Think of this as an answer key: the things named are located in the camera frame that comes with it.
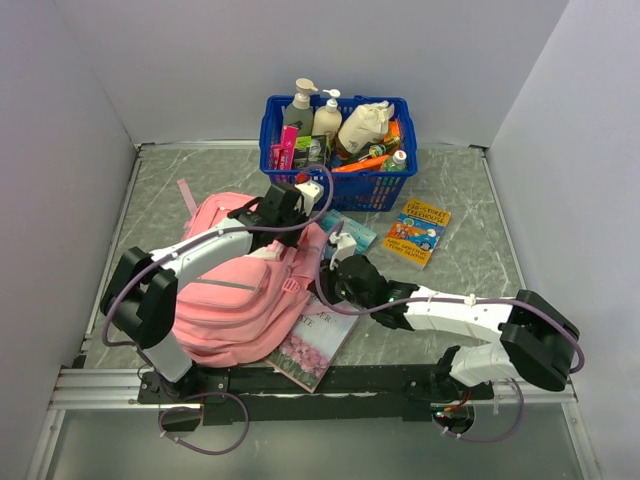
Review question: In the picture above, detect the floral notebook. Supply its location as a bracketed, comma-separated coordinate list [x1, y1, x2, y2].
[264, 295, 358, 393]

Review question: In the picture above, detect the pink student backpack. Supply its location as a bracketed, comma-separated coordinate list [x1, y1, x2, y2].
[172, 178, 329, 370]

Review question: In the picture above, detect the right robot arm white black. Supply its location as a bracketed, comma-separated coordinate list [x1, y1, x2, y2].
[314, 254, 585, 398]

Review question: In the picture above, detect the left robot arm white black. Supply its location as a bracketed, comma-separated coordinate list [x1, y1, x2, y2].
[100, 181, 324, 402]

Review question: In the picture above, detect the orange toothbrush pack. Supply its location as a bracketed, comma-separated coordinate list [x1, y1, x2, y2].
[332, 155, 389, 174]

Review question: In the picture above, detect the teal paperback book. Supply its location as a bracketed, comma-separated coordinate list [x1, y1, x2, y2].
[318, 209, 377, 254]

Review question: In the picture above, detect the pink box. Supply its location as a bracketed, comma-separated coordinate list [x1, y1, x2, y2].
[271, 126, 298, 170]

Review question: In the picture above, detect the black green box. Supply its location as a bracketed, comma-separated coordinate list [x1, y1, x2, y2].
[292, 135, 331, 170]

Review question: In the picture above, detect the blue plastic basket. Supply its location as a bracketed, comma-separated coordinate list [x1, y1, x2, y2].
[258, 94, 420, 214]

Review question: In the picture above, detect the yellow treehouse book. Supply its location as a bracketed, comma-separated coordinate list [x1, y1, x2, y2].
[382, 198, 451, 269]

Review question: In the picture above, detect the grey pump bottle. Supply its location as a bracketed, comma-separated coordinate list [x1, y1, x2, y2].
[283, 78, 318, 137]

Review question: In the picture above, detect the cream pump bottle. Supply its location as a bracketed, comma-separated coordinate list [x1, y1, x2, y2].
[311, 89, 342, 143]

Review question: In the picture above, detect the small green bottle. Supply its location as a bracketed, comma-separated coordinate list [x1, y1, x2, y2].
[368, 141, 400, 158]

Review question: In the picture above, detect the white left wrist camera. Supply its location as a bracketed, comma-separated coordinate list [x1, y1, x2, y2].
[295, 173, 324, 215]

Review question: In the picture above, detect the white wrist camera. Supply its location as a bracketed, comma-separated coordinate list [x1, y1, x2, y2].
[328, 232, 357, 261]
[295, 173, 324, 215]

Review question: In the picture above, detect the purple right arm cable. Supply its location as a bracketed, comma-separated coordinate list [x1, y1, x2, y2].
[314, 222, 586, 444]

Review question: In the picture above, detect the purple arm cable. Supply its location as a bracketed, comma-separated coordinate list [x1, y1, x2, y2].
[314, 222, 586, 444]
[101, 164, 335, 456]

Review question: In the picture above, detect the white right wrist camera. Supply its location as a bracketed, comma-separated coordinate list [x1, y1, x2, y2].
[328, 232, 357, 261]

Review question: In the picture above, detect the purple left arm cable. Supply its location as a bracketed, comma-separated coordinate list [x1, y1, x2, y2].
[101, 164, 335, 456]

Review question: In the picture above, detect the beige drawstring pouch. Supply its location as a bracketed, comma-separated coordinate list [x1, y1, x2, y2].
[334, 100, 395, 157]

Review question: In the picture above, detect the black mounting base rail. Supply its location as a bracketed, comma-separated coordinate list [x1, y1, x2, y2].
[137, 364, 467, 426]

